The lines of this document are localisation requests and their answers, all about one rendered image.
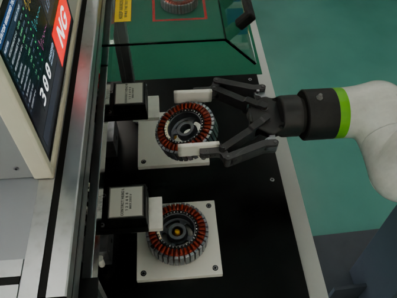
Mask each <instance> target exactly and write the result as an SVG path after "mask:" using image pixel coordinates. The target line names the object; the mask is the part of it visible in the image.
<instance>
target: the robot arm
mask: <svg viewBox="0 0 397 298"><path fill-rule="evenodd" d="M265 89H266V86H265V85H263V84H260V85H251V84H248V83H242V82H237V81H233V80H227V79H222V78H218V77H215V78H214V79H213V83H212V85H211V86H209V87H196V88H193V90H175V91H174V103H183V102H184V103H185V102H190V101H194V102H211V101H212V99H216V100H218V101H221V102H223V103H225V104H228V105H230V106H232V107H235V108H237V109H240V110H241V111H242V112H243V113H244V114H246V116H247V119H248V121H249V126H248V127H247V128H246V129H244V130H243V131H242V132H240V133H238V134H237V135H235V136H234V137H233V138H231V139H230V140H228V141H226V142H225V143H223V144H222V145H221V143H219V141H211V142H195V143H186V144H178V156H179V157H185V156H200V158H216V157H218V158H220V159H221V160H222V162H223V165H224V166H225V167H230V166H233V165H235V164H238V163H241V162H243V161H246V160H248V159H250V158H253V157H256V156H259V155H261V154H264V153H275V152H276V150H277V148H278V144H279V141H278V140H276V137H277V136H280V137H297V136H299V137H300V138H301V139H302V140H303V141H308V140H327V139H338V138H352V139H354V140H356V142H357V144H358V146H359V148H360V151H361V153H362V156H363V159H364V162H365V166H366V170H367V173H368V176H369V180H370V182H371V184H372V186H373V188H374V189H375V190H376V191H377V192H378V193H379V194H380V195H381V196H383V197H384V198H386V199H388V200H390V201H393V202H397V85H395V84H393V83H391V82H387V81H384V80H373V81H369V82H366V83H362V84H359V85H354V86H347V87H341V88H321V89H301V90H300V91H299V92H298V94H297V95H280V96H278V97H275V98H269V97H266V93H265ZM249 104H250V106H249ZM260 135H262V136H264V137H266V139H265V140H262V141H259V142H256V143H254V144H251V145H248V146H246V147H243V148H240V147H241V146H243V145H244V144H246V143H247V142H249V141H250V140H251V141H252V140H254V139H255V138H257V137H258V136H260ZM238 148H240V149H238ZM237 149H238V150H237Z"/></svg>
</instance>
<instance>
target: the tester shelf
mask: <svg viewBox="0 0 397 298"><path fill-rule="evenodd" d="M105 3H106V0H81V4H80V12H79V19H78V24H77V31H76V39H75V43H74V50H73V58H72V63H71V70H70V77H69V85H68V89H67V96H66V104H65V109H64V116H63V123H62V128H61V135H60V142H59V147H58V154H57V161H56V169H55V173H54V178H53V179H49V178H47V179H35V178H34V177H24V178H14V179H0V298H78V294H79V282H80V269H81V263H82V250H83V238H84V225H85V219H86V206H87V194H88V187H89V174H90V162H91V155H92V142H93V130H94V123H95V111H96V98H97V86H98V79H99V67H100V54H101V48H102V35H103V23H104V16H105Z"/></svg>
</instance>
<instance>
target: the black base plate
mask: <svg viewBox="0 0 397 298"><path fill-rule="evenodd" d="M215 77H218V78H222V79H227V80H233V81H237V82H242V83H248V84H251V85H259V82H258V77H257V74H239V75H227V76H205V77H184V78H172V79H150V80H136V82H143V81H145V82H146V87H147V91H148V96H159V104H160V112H167V110H169V109H171V107H173V106H175V108H176V105H177V104H178V103H174V91H175V90H193V88H196V87H209V86H211V85H212V83H213V79H214V78H215ZM201 103H202V104H205V105H206V106H207V107H209V109H210V110H211V111H212V113H213V115H214V117H215V119H216V122H217V125H218V130H219V132H218V133H217V134H218V136H217V138H216V139H217V140H216V141H219V143H221V145H222V144H223V143H225V142H226V141H228V140H230V139H231V138H233V137H234V136H235V135H237V134H238V133H240V132H242V131H243V130H244V129H246V128H247V127H248V126H249V121H248V119H247V116H246V114H244V113H243V112H242V111H241V110H240V109H237V108H235V107H232V106H230V105H228V104H225V103H223V102H221V101H218V100H216V99H212V101H211V102H201ZM171 110H172V109H171ZM117 126H118V130H119V131H118V156H117V157H106V160H105V177H104V187H103V192H104V193H106V192H107V187H108V186H123V185H133V184H146V186H147V190H148V194H149V197H162V204H164V203H176V202H180V203H181V202H198V201H207V200H214V205H215V210H216V220H217V230H218V236H219V245H220V255H221V261H222V271H223V276H221V277H206V278H191V279H183V280H168V281H152V282H144V283H137V280H136V267H137V233H126V234H114V235H113V258H112V264H109V265H105V266H104V267H103V268H101V267H99V266H98V274H97V277H98V278H99V281H100V283H101V285H102V288H103V290H104V292H105V294H106V296H107V298H310V296H309V293H308V289H307V284H306V280H305V276H304V271H303V268H302V264H301V259H300V254H299V250H298V246H297V242H296V238H295V234H294V229H293V225H292V221H291V216H290V213H289V209H288V204H287V199H286V196H285V191H284V187H283V184H282V179H281V174H280V171H279V166H278V162H277V158H276V154H275V153H264V154H261V155H259V156H256V157H253V158H250V159H248V160H246V161H243V162H241V163H238V164H235V165H233V166H230V167H225V166H224V165H223V162H222V160H221V159H220V158H218V157H216V158H209V160H210V165H209V166H191V167H173V168H163V169H145V170H138V124H136V123H135V122H133V120H131V121H117Z"/></svg>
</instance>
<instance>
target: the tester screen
mask: <svg viewBox="0 0 397 298"><path fill-rule="evenodd" d="M41 2H42V0H9V3H8V6H7V9H6V12H5V15H4V19H3V21H2V24H1V27H0V50H1V53H2V55H3V57H4V59H5V61H6V63H7V65H8V68H9V70H10V72H11V74H12V77H13V78H14V81H15V83H16V85H17V88H18V90H19V92H20V94H21V96H22V98H23V100H24V103H25V105H26V107H27V109H28V111H29V113H30V116H31V118H32V120H33V123H34V125H35V127H36V129H37V131H38V133H39V136H40V138H41V140H42V142H43V144H44V146H45V149H46V151H47V153H48V156H49V153H50V147H51V140H52V136H53V129H54V123H55V118H56V112H57V105H58V98H59V94H60V88H61V81H62V77H63V70H64V63H65V59H66V52H67V45H68V42H69V35H70V28H71V21H72V19H71V20H70V26H69V33H68V37H67V44H66V50H65V55H64V61H63V67H62V65H61V61H60V58H59V56H58V52H57V49H56V46H55V44H54V40H53V37H52V32H53V27H54V21H55V17H56V12H57V7H58V2H59V0H54V5H53V10H52V14H51V19H50V24H48V21H47V18H46V15H45V12H44V8H43V5H42V3H41ZM46 58H47V59H48V62H49V65H50V67H51V71H52V73H53V74H52V78H51V83H50V90H49V93H48V99H47V105H46V109H45V110H44V107H43V104H42V103H41V100H40V97H39V92H40V86H41V81H42V78H43V72H44V67H45V61H46ZM57 62H58V65H59V67H60V70H61V71H60V78H59V81H58V88H57V94H56V101H55V105H54V112H53V118H52V122H51V128H50V135H49V139H48V146H47V144H46V143H45V141H44V138H43V135H44V129H45V123H46V119H47V113H48V107H49V103H50V97H51V91H52V87H53V81H54V75H55V71H56V65H57Z"/></svg>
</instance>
